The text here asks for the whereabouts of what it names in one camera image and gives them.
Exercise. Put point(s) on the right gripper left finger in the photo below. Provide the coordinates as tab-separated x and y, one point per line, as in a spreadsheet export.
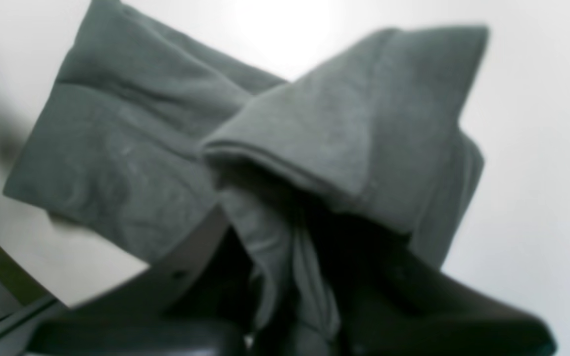
174	308

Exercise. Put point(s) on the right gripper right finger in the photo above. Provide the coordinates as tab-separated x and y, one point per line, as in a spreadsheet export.
393	304

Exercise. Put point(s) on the grey T-shirt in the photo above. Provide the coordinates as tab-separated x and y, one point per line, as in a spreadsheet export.
146	129

